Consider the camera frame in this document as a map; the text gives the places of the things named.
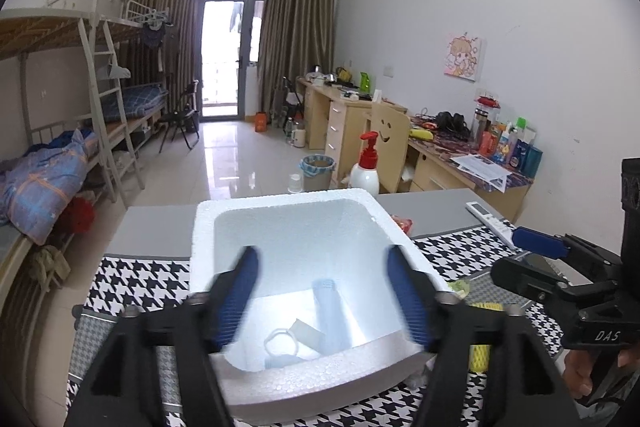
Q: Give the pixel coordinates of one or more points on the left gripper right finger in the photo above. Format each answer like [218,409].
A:
[415,295]

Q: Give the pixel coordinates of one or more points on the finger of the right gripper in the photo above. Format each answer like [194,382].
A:
[539,243]
[528,281]

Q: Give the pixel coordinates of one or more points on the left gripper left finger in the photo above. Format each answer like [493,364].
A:
[228,298]

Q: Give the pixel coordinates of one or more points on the white cloth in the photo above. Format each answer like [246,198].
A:
[283,346]

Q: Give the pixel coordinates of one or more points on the yellow foam net sleeve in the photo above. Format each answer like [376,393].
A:
[479,354]

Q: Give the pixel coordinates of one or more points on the white styrofoam box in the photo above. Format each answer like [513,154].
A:
[321,255]

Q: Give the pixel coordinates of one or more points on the right hand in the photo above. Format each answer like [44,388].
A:
[578,366]

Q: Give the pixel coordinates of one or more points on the white remote control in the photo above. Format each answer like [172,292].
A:
[500,228]

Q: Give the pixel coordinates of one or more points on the green floral packet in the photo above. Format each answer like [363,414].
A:
[461,288]

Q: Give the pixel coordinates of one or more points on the houndstooth table mat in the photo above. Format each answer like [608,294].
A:
[462,258]

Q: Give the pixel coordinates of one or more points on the red snack packet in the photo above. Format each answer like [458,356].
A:
[404,223]

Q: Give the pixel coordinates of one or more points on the blue box on desk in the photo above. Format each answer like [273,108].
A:
[528,159]

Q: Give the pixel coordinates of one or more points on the printed paper sheets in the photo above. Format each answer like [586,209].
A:
[483,169]

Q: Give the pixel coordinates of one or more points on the long wooden desk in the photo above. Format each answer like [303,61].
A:
[334,125]

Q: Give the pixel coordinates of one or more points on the white floor cup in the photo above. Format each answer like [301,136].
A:
[295,183]

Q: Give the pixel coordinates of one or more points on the white pump lotion bottle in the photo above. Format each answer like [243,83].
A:
[364,174]

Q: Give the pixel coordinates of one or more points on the black headphones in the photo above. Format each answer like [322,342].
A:
[453,124]

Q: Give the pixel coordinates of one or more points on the waste bin with bag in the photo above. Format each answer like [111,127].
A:
[317,172]

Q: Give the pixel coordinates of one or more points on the yellow banana toy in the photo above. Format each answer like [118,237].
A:
[421,134]

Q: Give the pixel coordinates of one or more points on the wooden smiley chair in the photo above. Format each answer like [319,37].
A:
[393,128]

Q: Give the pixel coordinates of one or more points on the orange bag on floor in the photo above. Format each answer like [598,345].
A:
[261,122]

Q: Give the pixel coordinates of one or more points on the black folding chair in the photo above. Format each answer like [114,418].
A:
[185,118]

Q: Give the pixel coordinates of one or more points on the blue plaid quilt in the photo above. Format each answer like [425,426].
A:
[37,187]

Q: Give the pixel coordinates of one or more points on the green pitcher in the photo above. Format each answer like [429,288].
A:
[365,82]

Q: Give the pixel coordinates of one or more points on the metal bunk bed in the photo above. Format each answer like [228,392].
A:
[43,60]

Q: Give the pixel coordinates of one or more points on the white bunk ladder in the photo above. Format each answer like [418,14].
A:
[116,151]

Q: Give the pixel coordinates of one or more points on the right brown curtain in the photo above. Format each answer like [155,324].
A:
[295,37]

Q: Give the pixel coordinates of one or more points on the glass balcony door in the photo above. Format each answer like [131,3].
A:
[230,35]

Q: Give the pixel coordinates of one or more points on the anime wall picture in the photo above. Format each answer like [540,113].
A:
[464,57]

